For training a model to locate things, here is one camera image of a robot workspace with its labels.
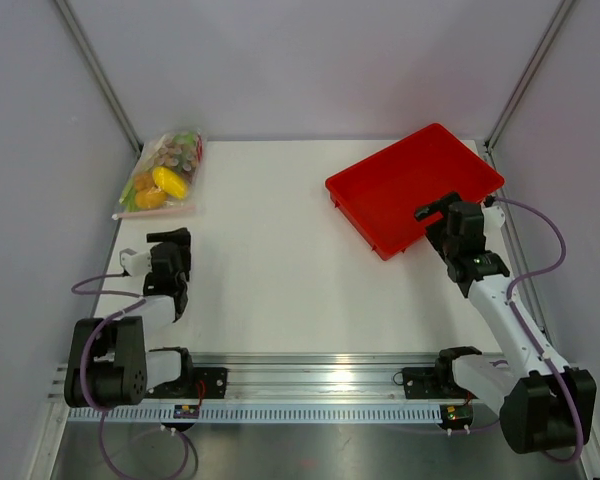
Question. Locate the aluminium frame post right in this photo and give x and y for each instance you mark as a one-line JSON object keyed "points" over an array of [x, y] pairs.
{"points": [[556, 24]]}

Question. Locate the orange fake tangerine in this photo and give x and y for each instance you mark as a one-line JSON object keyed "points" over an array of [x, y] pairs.
{"points": [[150, 199]]}

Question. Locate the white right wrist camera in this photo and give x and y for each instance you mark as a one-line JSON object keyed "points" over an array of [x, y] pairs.
{"points": [[494, 219]]}

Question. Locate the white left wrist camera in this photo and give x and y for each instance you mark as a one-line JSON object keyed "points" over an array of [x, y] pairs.
{"points": [[135, 264]]}

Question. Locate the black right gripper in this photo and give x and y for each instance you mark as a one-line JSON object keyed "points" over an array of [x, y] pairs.
{"points": [[441, 205]]}

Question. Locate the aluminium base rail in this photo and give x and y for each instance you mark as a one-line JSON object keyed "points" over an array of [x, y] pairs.
{"points": [[317, 378]]}

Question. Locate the green fake lettuce leaf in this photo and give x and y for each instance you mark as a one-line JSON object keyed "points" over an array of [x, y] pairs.
{"points": [[127, 200]]}

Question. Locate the white slotted cable duct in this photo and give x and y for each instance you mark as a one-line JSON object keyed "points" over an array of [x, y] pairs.
{"points": [[263, 413]]}

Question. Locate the red plastic tray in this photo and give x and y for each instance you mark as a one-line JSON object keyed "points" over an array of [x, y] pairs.
{"points": [[380, 194]]}

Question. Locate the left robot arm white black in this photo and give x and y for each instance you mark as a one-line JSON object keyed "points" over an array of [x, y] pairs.
{"points": [[109, 364]]}

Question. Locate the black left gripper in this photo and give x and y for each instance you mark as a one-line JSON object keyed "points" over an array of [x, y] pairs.
{"points": [[183, 240]]}

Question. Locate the clear zip top bag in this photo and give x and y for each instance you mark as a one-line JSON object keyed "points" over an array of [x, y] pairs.
{"points": [[182, 151]]}

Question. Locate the yellow fake mango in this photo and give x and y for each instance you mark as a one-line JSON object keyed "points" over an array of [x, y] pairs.
{"points": [[170, 182]]}

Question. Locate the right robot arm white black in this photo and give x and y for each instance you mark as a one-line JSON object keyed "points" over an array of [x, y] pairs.
{"points": [[542, 402]]}

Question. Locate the aluminium frame post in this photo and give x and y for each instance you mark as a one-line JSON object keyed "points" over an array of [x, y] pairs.
{"points": [[556, 24], [99, 76]]}

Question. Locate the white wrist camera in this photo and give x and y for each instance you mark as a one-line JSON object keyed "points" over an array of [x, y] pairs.
{"points": [[494, 219], [135, 264]]}

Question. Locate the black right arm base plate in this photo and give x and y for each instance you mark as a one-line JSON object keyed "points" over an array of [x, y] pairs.
{"points": [[420, 383]]}

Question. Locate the aluminium frame post left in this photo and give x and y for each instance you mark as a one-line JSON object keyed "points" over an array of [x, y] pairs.
{"points": [[99, 76]]}

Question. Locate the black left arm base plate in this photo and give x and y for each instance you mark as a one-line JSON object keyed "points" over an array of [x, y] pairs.
{"points": [[211, 382]]}

